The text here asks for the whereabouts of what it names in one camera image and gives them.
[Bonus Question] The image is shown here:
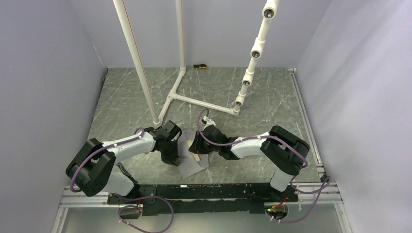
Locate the brown paper letter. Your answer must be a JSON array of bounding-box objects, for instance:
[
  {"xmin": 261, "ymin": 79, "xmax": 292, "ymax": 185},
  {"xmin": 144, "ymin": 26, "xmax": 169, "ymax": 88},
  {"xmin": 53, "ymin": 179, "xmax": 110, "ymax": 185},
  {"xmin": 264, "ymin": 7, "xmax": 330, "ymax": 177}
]
[{"xmin": 187, "ymin": 140, "xmax": 201, "ymax": 162}]

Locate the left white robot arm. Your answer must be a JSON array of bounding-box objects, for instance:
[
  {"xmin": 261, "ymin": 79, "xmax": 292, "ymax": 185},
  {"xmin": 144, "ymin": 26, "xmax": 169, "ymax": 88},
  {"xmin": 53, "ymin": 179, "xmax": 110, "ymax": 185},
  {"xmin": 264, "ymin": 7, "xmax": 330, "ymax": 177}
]
[{"xmin": 66, "ymin": 121, "xmax": 183, "ymax": 204}]

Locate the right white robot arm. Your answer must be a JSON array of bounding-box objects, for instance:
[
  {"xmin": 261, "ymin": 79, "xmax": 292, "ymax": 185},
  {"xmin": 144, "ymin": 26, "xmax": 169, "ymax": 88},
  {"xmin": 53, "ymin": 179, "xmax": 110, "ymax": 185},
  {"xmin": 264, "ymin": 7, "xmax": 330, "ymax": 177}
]
[{"xmin": 189, "ymin": 125, "xmax": 310, "ymax": 201}]

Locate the yellow black screwdriver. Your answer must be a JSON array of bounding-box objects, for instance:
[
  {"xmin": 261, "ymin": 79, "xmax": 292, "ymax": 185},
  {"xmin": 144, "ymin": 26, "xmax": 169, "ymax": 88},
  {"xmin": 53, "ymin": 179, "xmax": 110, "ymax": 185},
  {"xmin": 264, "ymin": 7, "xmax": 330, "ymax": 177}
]
[{"xmin": 193, "ymin": 64, "xmax": 207, "ymax": 69}]

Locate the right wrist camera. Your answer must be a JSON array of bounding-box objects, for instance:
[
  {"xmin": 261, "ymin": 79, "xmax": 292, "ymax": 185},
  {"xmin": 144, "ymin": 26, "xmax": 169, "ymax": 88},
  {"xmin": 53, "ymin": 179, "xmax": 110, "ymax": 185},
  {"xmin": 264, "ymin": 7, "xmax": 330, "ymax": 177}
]
[{"xmin": 201, "ymin": 116, "xmax": 216, "ymax": 129}]

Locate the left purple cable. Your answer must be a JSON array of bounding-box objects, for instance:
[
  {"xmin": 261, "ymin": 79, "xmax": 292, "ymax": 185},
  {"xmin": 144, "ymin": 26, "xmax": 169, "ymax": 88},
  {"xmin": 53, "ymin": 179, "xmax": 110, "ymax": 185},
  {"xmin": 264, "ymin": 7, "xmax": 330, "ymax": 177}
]
[{"xmin": 69, "ymin": 127, "xmax": 145, "ymax": 194}]

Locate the purple cable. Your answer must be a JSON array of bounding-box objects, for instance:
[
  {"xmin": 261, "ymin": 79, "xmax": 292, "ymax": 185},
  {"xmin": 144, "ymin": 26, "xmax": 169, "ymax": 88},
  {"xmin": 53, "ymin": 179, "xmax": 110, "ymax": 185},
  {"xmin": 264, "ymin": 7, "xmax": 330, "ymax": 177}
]
[
  {"xmin": 69, "ymin": 127, "xmax": 145, "ymax": 194},
  {"xmin": 197, "ymin": 108, "xmax": 332, "ymax": 225}
]

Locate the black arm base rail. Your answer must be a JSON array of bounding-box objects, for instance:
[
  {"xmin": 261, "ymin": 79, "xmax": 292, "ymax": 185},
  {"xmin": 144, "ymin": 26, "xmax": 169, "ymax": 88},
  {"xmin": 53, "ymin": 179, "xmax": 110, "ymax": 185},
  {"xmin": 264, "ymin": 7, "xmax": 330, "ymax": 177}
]
[{"xmin": 107, "ymin": 183, "xmax": 298, "ymax": 216}]

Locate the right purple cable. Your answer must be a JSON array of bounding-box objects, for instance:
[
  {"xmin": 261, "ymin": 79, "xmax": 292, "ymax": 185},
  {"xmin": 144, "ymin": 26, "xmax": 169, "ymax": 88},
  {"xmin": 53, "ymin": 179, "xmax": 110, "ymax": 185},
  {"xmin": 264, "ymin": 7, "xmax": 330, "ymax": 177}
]
[{"xmin": 197, "ymin": 108, "xmax": 332, "ymax": 225}]

